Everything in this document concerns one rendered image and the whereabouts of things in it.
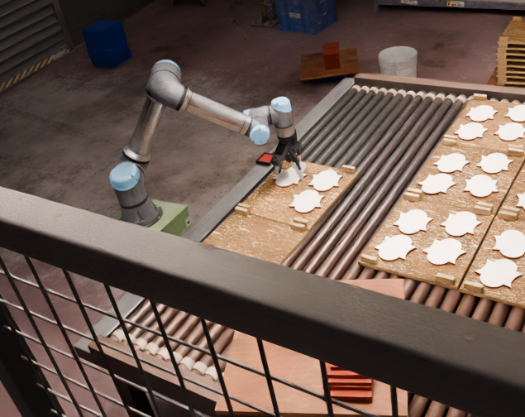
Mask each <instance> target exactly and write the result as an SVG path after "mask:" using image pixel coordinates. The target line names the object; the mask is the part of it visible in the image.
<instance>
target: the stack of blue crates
mask: <svg viewBox="0 0 525 417"><path fill-rule="evenodd" d="M82 34H83V36H84V41H85V44H86V46H87V48H88V49H87V52H88V56H89V58H91V61H92V63H93V66H97V67H103V68H109V69H113V68H115V67H117V66H118V65H120V64H121V63H123V62H125V61H126V60H129V59H130V58H131V57H132V56H131V52H130V49H128V44H127V42H126V35H125V32H124V28H123V25H122V21H110V20H100V21H98V22H96V23H94V24H92V25H91V26H89V27H87V28H85V29H83V30H82Z"/></svg>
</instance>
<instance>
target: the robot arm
mask: <svg viewBox="0 0 525 417"><path fill-rule="evenodd" d="M181 79H182V74H181V70H180V68H179V67H178V65H177V64H175V63H174V62H173V61H171V60H160V61H158V62H157V63H155V64H154V66H153V67H152V69H151V74H150V78H149V80H148V83H147V85H146V90H145V91H146V94H147V97H146V100H145V103H144V106H143V109H142V110H141V115H140V116H139V119H138V122H137V124H136V128H135V131H134V132H133V135H132V138H131V141H130V144H129V145H127V146H125V147H124V149H123V151H122V154H121V155H120V157H119V160H118V165H117V166H116V167H115V168H113V169H112V171H111V173H110V176H109V177H110V181H111V185H112V187H113V189H114V191H115V194H116V196H117V199H118V202H119V204H120V206H121V209H122V221H125V222H128V223H133V224H136V225H140V226H142V227H143V226H145V225H147V224H149V223H151V222H153V221H154V220H155V219H156V217H157V216H158V213H159V212H158V209H157V207H156V206H155V205H154V204H153V202H152V201H151V200H150V199H149V198H148V195H147V193H146V189H145V186H144V178H145V173H146V169H147V166H148V165H149V162H150V158H151V155H150V149H151V146H152V143H153V141H154V139H155V135H156V133H157V131H158V128H159V126H160V123H161V120H162V117H163V116H164V113H165V109H166V108H167V107H169V108H172V109H174V110H176V111H182V110H184V111H186V112H188V113H192V114H193V115H196V116H198V117H201V118H204V119H206V120H208V121H210V122H214V123H216V124H218V125H220V126H223V127H225V128H228V129H230V130H233V131H234V132H238V133H240V134H242V135H245V136H247V137H249V138H250V139H251V141H252V142H253V143H255V144H256V145H263V144H265V143H266V142H267V141H268V140H269V138H270V130H269V125H270V124H274V125H275V130H276V134H277V137H278V139H279V143H278V145H277V147H276V149H275V151H274V154H273V156H272V158H271V160H270V163H271V164H272V165H275V168H276V170H277V173H278V174H279V173H280V172H281V171H280V169H281V168H282V166H281V165H282V164H283V163H284V161H287V162H288V163H290V162H291V161H292V162H293V164H292V167H293V168H294V169H295V171H296V174H297V175H298V177H299V179H300V180H303V171H304V169H305V167H306V165H305V163H300V161H299V159H298V157H297V156H298V153H299V155H301V154H303V150H302V144H301V142H298V138H297V133H296V129H294V123H293V116H292V108H291V105H290V101H289V99H288V98H286V97H278V98H274V99H273V100H272V101H271V105H270V106H265V107H260V108H250V109H247V110H244V111H243V113H240V112H238V111H237V110H234V109H232V108H229V107H227V106H224V105H222V104H220V103H217V102H214V101H212V100H211V99H208V98H205V97H203V96H201V95H198V94H196V93H193V92H191V91H190V90H189V87H186V86H184V85H182V84H181V83H180V82H181ZM298 143H299V144H298ZM299 147H301V152H300V150H299Z"/></svg>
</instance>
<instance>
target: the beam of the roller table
mask: <svg viewBox="0 0 525 417"><path fill-rule="evenodd" d="M354 85H355V83H354V79H353V78H344V79H343V80H342V81H341V82H340V83H339V84H338V85H337V86H336V87H335V88H334V89H333V90H332V91H331V92H330V93H329V94H328V95H327V96H326V97H325V98H324V99H323V100H322V101H321V102H320V103H319V104H318V105H317V106H316V107H315V108H314V109H313V110H312V111H311V112H310V113H309V114H308V115H307V116H306V117H305V118H304V119H303V120H301V121H300V122H299V123H298V124H297V125H296V126H295V127H294V129H296V133H297V138H298V142H301V141H302V139H304V138H305V137H306V136H307V134H309V133H310V131H312V130H313V129H314V128H315V126H316V125H318V123H319V122H320V121H321V120H322V119H323V118H324V117H325V116H326V115H327V114H328V113H329V112H330V111H331V110H332V109H333V108H334V107H335V106H336V105H337V104H338V103H339V102H340V101H341V100H342V99H343V98H344V97H345V96H346V95H347V93H348V92H349V91H350V90H351V88H352V87H353V86H354ZM274 168H275V165H271V166H267V165H260V164H257V165H256V166H255V167H254V168H253V169H252V170H251V171H250V172H249V173H248V174H247V175H246V176H245V177H244V178H243V179H242V180H240V181H239V182H238V183H237V184H236V185H235V186H234V187H233V188H232V189H231V190H230V191H229V192H228V193H227V194H226V195H225V196H224V197H223V198H222V199H221V200H220V201H219V202H218V203H217V204H216V205H215V206H214V207H213V208H212V209H211V210H210V211H209V212H208V213H207V214H206V215H205V216H204V217H203V218H202V219H201V220H200V221H199V222H198V223H197V224H196V225H195V226H194V227H193V228H192V229H191V230H190V231H189V232H188V233H187V234H186V235H185V236H184V238H187V239H190V240H193V241H196V242H203V241H204V240H205V239H206V238H207V237H208V236H209V235H210V234H211V233H212V232H213V231H214V230H215V229H216V228H217V227H218V226H219V225H220V224H221V223H222V222H223V221H224V220H225V219H226V218H227V217H228V216H229V214H230V213H231V212H232V211H233V210H234V209H235V207H236V206H237V205H238V204H239V203H241V202H242V201H243V200H244V199H245V198H246V197H247V196H248V195H249V194H250V193H251V192H252V191H253V190H254V189H255V188H256V187H257V186H258V185H259V183H260V182H261V181H262V180H263V179H264V178H265V177H266V176H267V175H268V174H269V173H270V172H271V171H272V170H273V169H274ZM146 300H147V299H145V298H143V297H140V296H138V295H134V294H131V293H129V292H127V293H126V294H125V295H124V296H123V297H122V298H121V299H120V300H119V301H118V302H116V304H117V307H118V309H119V312H120V314H121V316H122V317H123V318H125V319H129V318H130V317H131V316H132V315H133V314H134V313H135V312H136V311H137V310H138V309H139V308H140V307H141V305H142V304H143V303H144V302H145V301H146ZM120 327H121V325H120V323H119V321H118V320H117V319H114V318H111V317H109V316H107V315H103V316H102V317H101V318H100V320H99V321H97V322H96V323H95V325H94V326H93V330H94V332H95V333H96V335H97V336H98V335H99V334H101V335H103V336H105V337H108V338H110V337H111V335H112V334H113V333H114V332H115V331H116V330H117V329H119V328H120ZM91 342H92V341H91V340H89V339H87V338H84V337H81V339H80V340H79V341H78V342H77V343H76V344H75V345H74V349H75V351H76V352H77V354H78V356H79V357H80V358H83V359H84V360H86V361H88V362H91V363H93V364H96V363H95V361H94V360H93V357H92V355H91V353H90V351H89V349H88V345H89V344H90V343H91Z"/></svg>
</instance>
